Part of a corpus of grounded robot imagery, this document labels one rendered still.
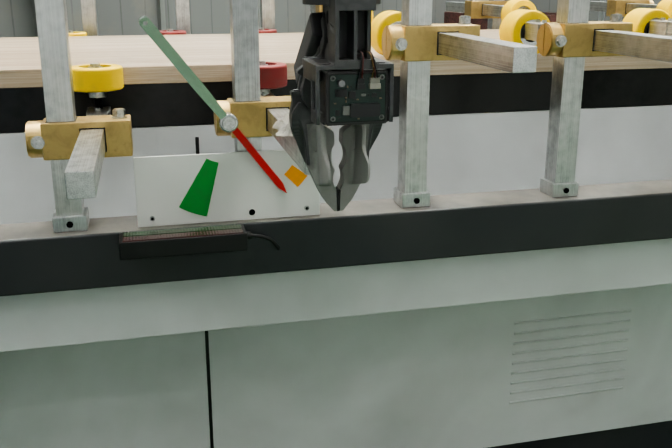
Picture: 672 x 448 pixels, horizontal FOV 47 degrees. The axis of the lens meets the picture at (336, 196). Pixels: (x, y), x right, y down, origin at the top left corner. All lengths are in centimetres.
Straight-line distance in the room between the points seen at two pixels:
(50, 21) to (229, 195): 33
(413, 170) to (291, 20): 592
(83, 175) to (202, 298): 40
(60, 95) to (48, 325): 34
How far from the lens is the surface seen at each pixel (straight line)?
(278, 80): 121
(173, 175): 111
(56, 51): 109
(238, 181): 112
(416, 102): 116
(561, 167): 128
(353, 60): 69
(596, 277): 140
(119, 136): 109
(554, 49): 124
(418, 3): 115
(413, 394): 159
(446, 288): 128
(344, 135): 76
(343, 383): 153
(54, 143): 110
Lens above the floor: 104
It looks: 16 degrees down
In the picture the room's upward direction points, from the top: straight up
